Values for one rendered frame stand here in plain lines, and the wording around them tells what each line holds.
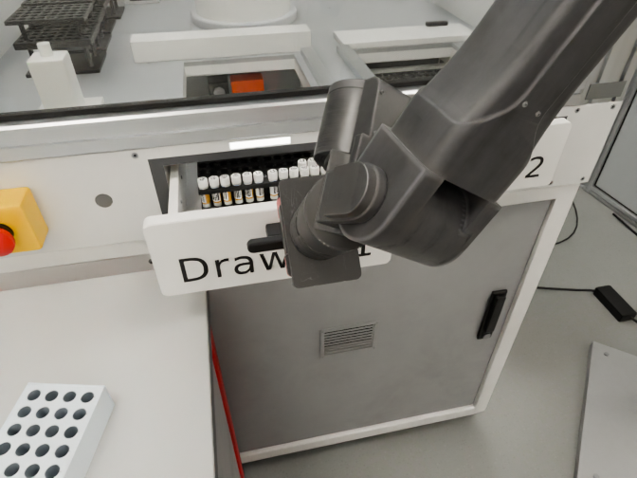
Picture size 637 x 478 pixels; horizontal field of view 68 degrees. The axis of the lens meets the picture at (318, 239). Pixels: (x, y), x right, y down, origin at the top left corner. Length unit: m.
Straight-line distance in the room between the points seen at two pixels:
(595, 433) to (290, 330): 0.94
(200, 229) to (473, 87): 0.35
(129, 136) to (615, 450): 1.37
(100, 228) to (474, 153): 0.56
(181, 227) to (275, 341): 0.46
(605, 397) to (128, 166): 1.40
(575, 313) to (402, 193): 1.64
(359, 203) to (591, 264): 1.88
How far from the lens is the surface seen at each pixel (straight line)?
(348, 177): 0.28
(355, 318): 0.93
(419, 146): 0.26
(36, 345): 0.70
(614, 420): 1.59
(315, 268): 0.43
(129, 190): 0.68
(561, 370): 1.68
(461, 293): 0.99
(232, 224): 0.53
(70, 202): 0.70
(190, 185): 0.76
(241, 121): 0.63
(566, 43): 0.27
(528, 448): 1.49
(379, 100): 0.34
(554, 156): 0.82
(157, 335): 0.64
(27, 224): 0.68
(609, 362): 1.72
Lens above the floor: 1.24
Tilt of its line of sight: 40 degrees down
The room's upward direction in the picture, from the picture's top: straight up
